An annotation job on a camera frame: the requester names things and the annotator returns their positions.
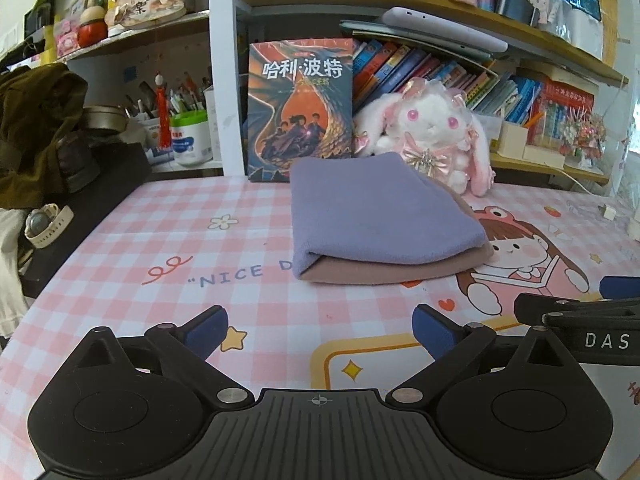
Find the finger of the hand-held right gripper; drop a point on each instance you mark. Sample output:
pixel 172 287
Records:
pixel 560 307
pixel 622 288

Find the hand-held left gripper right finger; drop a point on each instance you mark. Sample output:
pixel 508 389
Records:
pixel 432 332

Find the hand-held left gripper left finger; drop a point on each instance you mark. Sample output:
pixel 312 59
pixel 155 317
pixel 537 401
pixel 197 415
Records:
pixel 207 331

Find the purple and mauve sweater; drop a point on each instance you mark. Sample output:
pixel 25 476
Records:
pixel 375 215

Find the white charger plug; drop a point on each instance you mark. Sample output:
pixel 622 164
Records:
pixel 608 211

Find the pink checked printed table mat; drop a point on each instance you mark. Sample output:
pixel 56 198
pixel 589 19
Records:
pixel 175 240

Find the flat cream box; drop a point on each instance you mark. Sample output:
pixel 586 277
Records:
pixel 544 156

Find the colourful flower ornament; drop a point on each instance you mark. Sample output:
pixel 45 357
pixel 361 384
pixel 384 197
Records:
pixel 585 135

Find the beige pen holder box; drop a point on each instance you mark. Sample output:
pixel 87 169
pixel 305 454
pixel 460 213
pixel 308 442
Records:
pixel 510 137

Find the white jar green lid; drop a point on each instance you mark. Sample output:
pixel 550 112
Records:
pixel 191 139

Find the white wrist watch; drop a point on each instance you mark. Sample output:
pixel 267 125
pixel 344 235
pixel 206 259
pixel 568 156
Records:
pixel 47 222

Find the white note box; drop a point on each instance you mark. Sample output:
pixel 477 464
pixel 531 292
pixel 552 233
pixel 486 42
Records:
pixel 489 127

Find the red thick books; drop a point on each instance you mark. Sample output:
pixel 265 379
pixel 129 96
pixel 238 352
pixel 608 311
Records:
pixel 565 102

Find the white cloth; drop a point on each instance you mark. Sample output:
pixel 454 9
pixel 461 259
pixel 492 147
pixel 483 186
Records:
pixel 11 270

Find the pink white plush bunny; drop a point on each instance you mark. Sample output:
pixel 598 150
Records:
pixel 430 125

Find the red tassel charm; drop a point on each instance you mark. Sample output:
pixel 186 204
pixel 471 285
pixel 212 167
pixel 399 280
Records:
pixel 163 115

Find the round metal tin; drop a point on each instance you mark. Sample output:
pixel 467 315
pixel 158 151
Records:
pixel 105 119

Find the dragon cover book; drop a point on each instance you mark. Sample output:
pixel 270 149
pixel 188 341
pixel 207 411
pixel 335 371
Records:
pixel 297 110

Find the row of colourful books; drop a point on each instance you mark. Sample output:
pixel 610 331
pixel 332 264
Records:
pixel 440 72

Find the dark olive jacket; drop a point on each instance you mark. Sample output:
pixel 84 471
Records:
pixel 35 125

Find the white tablet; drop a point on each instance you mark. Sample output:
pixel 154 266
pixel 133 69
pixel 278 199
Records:
pixel 445 27

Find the red round doll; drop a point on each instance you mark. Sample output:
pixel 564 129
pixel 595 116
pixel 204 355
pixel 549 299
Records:
pixel 92 27

